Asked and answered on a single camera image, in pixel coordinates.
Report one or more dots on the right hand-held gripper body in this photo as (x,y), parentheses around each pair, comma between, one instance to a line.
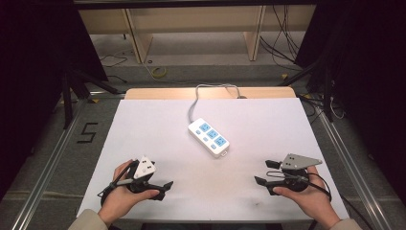
(297,162)

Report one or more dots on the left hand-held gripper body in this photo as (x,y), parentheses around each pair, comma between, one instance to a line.
(144,169)

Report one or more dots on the person's left hand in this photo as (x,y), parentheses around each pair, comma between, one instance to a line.
(119,201)

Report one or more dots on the person's right hand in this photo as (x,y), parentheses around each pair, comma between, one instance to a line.
(314,201)

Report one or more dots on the white table mat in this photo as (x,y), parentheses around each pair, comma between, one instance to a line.
(159,143)

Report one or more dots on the white power strip blue sockets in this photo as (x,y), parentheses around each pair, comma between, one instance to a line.
(204,140)

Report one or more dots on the black metal stand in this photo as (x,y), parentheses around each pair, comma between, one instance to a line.
(68,99)
(327,92)

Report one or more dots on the black curtain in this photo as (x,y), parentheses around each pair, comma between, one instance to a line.
(32,64)
(367,80)

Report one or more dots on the light wooden shelf unit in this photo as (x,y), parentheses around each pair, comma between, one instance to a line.
(198,19)

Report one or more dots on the aluminium rail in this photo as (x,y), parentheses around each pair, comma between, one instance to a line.
(48,166)
(351,159)

